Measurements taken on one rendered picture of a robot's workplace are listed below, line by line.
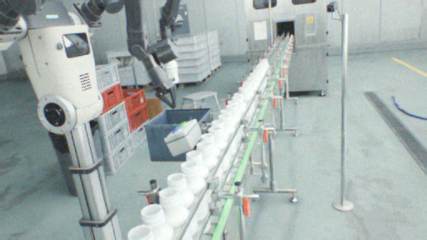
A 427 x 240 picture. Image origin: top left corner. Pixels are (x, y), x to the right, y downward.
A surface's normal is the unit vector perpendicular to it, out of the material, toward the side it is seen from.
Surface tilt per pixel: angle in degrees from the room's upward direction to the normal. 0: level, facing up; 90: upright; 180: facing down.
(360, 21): 90
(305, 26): 90
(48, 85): 101
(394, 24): 90
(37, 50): 90
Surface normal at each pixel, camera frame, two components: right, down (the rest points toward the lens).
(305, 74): -0.24, 0.31
